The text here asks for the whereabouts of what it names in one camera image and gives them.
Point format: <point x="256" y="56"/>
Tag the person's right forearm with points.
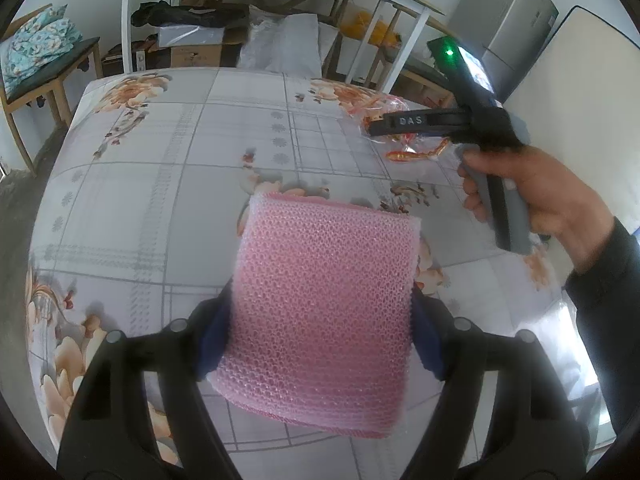
<point x="615" y="310"/>

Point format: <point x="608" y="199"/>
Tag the pink bubble wrap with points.
<point x="320" y="310"/>

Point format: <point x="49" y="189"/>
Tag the clear pink plastic bag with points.
<point x="385" y="105"/>

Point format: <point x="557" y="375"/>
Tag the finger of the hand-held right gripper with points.
<point x="415" y="121"/>

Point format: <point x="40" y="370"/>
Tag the white box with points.
<point x="357" y="62"/>

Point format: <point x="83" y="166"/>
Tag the black bag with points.
<point x="190" y="14"/>

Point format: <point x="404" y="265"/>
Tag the person's right hand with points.
<point x="550" y="195"/>

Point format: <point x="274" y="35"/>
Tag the yellow plush toy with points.
<point x="370" y="27"/>

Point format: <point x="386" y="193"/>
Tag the floral patterned cloth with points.
<point x="35" y="45"/>

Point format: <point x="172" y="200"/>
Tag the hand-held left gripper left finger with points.
<point x="212" y="340"/>

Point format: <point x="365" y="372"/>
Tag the grey refrigerator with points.
<point x="510" y="10"/>

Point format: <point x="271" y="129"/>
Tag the white mattress with blue edge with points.
<point x="575" y="85"/>

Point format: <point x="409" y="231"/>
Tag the wooden chair with dark seat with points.
<point x="45" y="75"/>

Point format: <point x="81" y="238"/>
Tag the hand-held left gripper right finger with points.
<point x="427" y="345"/>

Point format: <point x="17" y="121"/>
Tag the white plastic bag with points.
<point x="290" y="45"/>

